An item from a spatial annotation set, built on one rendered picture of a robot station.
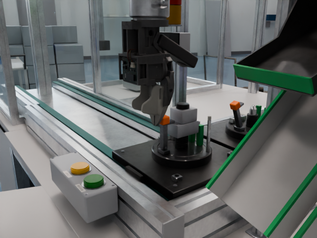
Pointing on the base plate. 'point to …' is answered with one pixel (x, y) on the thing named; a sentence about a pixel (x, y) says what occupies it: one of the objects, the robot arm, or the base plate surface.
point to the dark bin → (287, 54)
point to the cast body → (183, 120)
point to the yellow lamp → (175, 15)
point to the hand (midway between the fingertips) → (158, 119)
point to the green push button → (93, 181)
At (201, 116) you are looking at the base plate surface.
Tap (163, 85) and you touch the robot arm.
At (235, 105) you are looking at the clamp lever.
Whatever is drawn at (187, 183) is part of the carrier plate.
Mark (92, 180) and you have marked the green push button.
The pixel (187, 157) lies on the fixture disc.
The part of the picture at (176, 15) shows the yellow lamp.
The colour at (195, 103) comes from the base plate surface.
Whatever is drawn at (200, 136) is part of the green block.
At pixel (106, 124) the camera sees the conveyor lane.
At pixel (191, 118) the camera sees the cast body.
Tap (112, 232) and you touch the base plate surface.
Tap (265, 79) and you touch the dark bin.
